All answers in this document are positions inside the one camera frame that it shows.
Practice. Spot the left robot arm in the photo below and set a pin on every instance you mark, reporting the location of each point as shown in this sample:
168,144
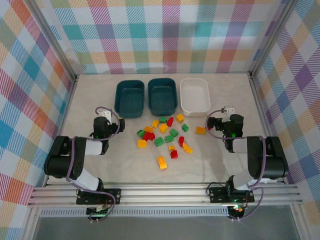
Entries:
60,160

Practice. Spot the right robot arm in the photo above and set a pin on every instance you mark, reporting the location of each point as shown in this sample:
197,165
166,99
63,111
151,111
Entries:
272,160

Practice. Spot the teal plastic container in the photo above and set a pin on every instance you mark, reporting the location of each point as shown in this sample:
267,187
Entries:
128,100
161,100

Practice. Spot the white plastic container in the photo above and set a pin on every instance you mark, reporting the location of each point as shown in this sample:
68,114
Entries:
195,97

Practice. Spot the controller circuit board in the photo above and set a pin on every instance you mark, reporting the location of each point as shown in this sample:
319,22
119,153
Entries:
237,210
98,212

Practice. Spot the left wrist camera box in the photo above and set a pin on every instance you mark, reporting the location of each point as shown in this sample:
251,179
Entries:
105,115

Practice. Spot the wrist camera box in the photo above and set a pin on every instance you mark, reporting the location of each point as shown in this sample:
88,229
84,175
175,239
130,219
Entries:
105,115
228,109

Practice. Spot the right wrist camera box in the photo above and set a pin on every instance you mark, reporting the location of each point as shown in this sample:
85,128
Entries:
228,109

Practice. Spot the aluminium side rail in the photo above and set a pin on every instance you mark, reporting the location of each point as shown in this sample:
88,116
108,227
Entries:
66,110
262,110

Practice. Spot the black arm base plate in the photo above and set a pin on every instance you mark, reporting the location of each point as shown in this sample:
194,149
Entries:
112,193
217,195

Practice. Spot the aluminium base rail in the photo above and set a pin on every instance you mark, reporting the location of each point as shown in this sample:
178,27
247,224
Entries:
162,195

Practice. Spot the aluminium frame post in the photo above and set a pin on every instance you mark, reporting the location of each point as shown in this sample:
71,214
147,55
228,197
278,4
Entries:
51,37
273,37

